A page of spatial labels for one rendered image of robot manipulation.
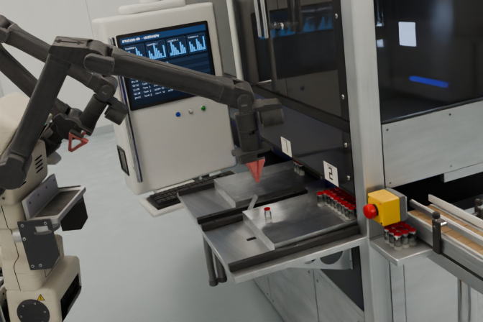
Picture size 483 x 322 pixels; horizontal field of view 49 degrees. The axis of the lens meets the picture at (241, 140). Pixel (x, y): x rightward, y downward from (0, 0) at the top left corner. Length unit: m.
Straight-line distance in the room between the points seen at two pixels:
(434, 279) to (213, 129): 1.14
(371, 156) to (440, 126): 0.23
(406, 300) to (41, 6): 5.72
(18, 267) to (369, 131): 1.11
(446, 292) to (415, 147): 0.51
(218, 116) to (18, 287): 1.10
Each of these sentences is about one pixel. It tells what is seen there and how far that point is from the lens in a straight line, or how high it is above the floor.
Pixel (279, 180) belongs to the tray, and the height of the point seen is 0.88.
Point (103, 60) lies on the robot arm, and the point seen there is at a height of 1.49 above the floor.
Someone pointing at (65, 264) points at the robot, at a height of 0.80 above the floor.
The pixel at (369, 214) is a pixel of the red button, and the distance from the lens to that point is 1.45.
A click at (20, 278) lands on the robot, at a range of 1.80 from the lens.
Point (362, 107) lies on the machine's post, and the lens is 1.43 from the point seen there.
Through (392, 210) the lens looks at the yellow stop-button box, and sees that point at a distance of 1.46.
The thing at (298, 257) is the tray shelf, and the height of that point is 0.88.
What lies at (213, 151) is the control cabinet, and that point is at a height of 0.90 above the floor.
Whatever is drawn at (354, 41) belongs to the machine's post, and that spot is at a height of 1.44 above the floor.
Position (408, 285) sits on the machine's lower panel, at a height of 0.69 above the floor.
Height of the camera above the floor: 1.63
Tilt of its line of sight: 17 degrees down
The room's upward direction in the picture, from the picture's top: 8 degrees counter-clockwise
